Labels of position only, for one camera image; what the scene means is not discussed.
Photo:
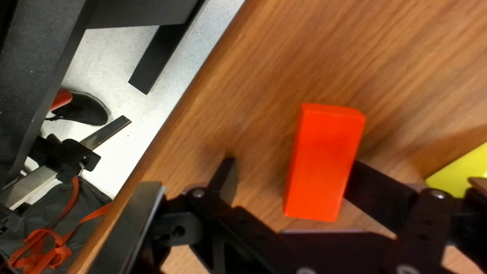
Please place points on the black perforated mounting platform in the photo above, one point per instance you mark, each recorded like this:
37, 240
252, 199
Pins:
31, 61

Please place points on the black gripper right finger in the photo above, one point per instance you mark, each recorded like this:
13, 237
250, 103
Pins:
386, 198

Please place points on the orange rectangular block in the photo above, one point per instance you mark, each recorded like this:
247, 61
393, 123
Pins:
322, 161

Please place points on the yellow wedge block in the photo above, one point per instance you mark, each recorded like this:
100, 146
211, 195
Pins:
462, 175

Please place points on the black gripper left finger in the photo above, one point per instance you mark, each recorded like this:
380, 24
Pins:
229, 183

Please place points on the black table frame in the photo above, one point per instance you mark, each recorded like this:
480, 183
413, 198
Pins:
162, 55

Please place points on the dark gray fabric bag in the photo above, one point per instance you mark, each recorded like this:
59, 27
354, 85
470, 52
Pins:
94, 195

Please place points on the black clamp with orange trigger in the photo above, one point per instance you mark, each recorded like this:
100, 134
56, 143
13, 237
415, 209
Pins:
77, 157

